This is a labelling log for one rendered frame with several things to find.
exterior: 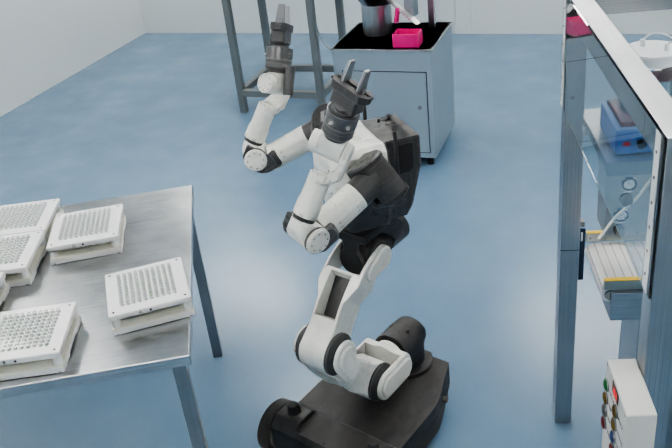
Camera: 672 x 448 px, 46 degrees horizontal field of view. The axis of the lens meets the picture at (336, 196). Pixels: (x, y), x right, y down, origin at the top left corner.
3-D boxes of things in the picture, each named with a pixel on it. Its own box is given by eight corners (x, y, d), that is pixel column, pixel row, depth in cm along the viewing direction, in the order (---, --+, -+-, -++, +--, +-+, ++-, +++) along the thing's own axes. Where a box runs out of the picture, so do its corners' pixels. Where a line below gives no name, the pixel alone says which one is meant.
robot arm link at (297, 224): (296, 171, 221) (272, 233, 225) (318, 187, 214) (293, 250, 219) (324, 176, 228) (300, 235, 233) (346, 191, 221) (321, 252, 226)
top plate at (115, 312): (109, 322, 233) (108, 317, 233) (105, 279, 255) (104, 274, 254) (192, 301, 239) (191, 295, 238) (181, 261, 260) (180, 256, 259)
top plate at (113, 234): (47, 253, 274) (45, 247, 273) (56, 219, 295) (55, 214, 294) (119, 240, 276) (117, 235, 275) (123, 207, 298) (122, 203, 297)
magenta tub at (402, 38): (392, 48, 472) (391, 34, 468) (397, 42, 482) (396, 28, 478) (418, 48, 466) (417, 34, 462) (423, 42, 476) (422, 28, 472)
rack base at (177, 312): (113, 336, 236) (111, 329, 235) (109, 292, 257) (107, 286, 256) (195, 315, 241) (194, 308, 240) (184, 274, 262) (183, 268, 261)
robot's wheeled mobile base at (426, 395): (367, 356, 340) (360, 292, 325) (476, 399, 311) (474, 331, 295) (270, 453, 297) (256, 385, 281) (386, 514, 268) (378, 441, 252)
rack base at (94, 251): (51, 265, 276) (49, 259, 275) (60, 230, 298) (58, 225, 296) (122, 252, 279) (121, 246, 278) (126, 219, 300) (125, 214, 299)
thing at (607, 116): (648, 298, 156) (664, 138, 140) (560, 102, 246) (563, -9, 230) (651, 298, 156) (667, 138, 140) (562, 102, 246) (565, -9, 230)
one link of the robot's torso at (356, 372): (361, 355, 304) (302, 314, 267) (406, 372, 293) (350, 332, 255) (345, 393, 300) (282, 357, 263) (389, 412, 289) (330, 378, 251)
